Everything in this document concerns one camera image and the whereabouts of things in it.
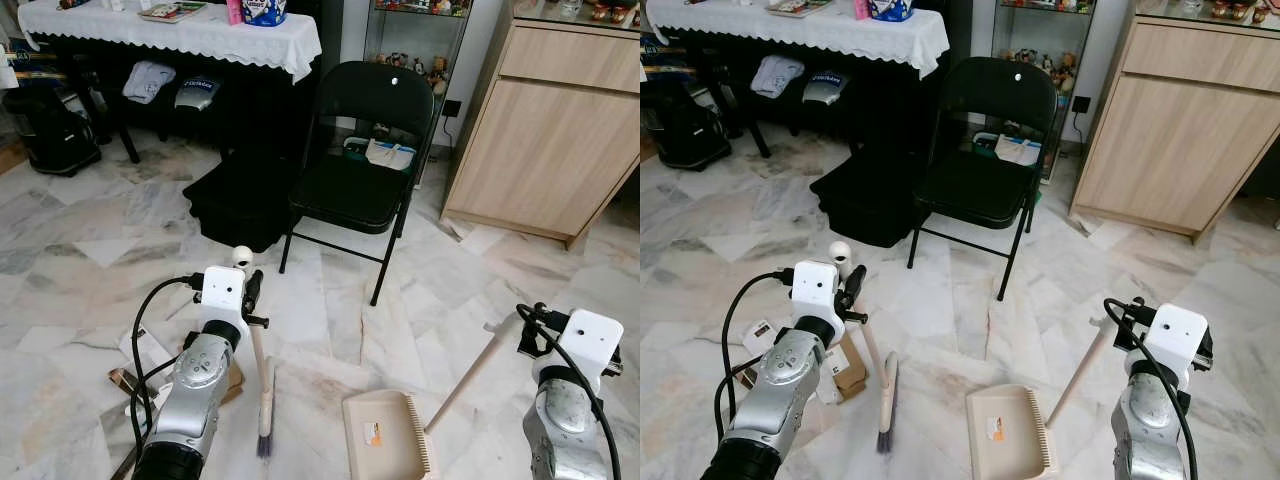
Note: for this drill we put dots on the beige broom with white cap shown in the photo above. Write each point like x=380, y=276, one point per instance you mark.
x=243, y=257
x=888, y=400

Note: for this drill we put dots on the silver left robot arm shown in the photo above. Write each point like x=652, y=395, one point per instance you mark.
x=200, y=375
x=785, y=375

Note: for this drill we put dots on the brown cardboard piece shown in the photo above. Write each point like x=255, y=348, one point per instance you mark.
x=850, y=370
x=236, y=380

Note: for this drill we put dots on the black box-shaped bag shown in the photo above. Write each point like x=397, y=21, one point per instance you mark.
x=240, y=205
x=865, y=205

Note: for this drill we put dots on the white box with dark label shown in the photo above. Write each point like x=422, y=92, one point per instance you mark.
x=765, y=337
x=150, y=350

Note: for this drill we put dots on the dark brown box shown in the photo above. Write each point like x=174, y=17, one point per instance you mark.
x=122, y=380
x=746, y=378

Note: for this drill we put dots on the black folding chair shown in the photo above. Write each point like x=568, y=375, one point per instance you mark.
x=975, y=185
x=350, y=190

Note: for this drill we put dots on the teal box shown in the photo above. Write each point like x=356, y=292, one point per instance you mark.
x=984, y=142
x=355, y=147

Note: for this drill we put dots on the white plastic bag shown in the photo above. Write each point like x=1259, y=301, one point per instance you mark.
x=1020, y=150
x=392, y=155

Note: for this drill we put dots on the white cap blue lettering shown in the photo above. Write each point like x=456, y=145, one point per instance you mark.
x=197, y=93
x=826, y=88

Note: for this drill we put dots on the light wooden cabinet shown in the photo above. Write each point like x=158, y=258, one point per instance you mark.
x=540, y=140
x=1170, y=140

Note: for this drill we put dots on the light grey hanging cloth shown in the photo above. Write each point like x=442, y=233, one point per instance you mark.
x=148, y=82
x=777, y=76

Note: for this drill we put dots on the large black backpack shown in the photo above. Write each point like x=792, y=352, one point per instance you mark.
x=50, y=135
x=685, y=130

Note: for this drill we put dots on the white lace tablecloth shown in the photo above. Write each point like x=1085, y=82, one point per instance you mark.
x=200, y=40
x=830, y=30

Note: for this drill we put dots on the pink box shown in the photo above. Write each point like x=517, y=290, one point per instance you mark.
x=234, y=12
x=861, y=10

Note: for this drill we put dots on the blue white tissue box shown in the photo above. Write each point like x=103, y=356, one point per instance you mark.
x=264, y=12
x=891, y=10

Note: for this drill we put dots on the flat tray with items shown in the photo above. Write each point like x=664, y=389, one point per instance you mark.
x=170, y=12
x=798, y=8

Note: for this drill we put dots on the blue yellow patterned bag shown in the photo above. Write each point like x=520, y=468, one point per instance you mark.
x=662, y=60
x=25, y=62

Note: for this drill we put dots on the glass display cabinet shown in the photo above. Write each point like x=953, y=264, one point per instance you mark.
x=1030, y=28
x=400, y=30

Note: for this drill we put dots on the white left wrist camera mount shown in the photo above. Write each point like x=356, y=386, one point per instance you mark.
x=815, y=290
x=222, y=295

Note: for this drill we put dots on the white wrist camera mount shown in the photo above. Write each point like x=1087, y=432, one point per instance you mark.
x=815, y=290
x=590, y=340
x=1178, y=335
x=222, y=295

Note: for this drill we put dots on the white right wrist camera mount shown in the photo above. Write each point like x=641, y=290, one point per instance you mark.
x=590, y=340
x=1178, y=335

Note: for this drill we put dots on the black wall plug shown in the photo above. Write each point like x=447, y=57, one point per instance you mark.
x=451, y=108
x=1081, y=104

